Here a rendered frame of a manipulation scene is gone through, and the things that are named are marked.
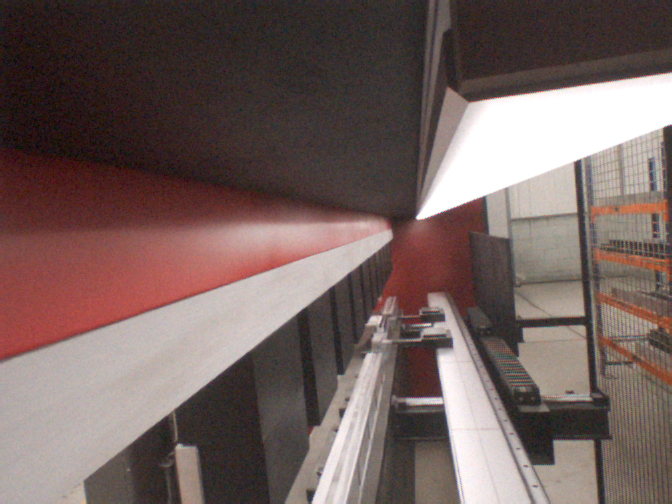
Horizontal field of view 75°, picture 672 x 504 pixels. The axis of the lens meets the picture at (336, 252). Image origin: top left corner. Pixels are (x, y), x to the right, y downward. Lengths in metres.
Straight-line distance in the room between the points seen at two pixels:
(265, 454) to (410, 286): 2.51
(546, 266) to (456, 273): 6.53
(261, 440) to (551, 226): 9.02
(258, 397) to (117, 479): 1.79
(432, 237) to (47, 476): 2.72
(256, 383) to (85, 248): 0.22
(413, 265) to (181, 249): 2.61
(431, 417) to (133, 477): 1.24
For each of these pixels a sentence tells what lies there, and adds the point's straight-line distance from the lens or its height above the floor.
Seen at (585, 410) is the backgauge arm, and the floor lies 0.83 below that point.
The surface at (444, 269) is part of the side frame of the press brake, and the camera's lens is 2.88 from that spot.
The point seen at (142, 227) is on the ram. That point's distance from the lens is 0.27.
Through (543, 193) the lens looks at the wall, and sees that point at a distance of 9.28.
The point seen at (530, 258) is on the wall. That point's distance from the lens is 9.25.
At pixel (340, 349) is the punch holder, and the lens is 0.80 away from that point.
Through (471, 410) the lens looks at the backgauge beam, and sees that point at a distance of 1.13.
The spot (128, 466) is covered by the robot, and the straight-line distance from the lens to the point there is 2.13.
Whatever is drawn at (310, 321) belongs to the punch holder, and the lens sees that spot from 0.60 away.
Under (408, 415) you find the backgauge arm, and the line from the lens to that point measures 1.51.
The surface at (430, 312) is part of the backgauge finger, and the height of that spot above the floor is 1.03.
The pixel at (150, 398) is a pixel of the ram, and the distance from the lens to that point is 0.27.
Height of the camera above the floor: 1.44
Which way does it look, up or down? 3 degrees down
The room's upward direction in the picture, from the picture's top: 6 degrees counter-clockwise
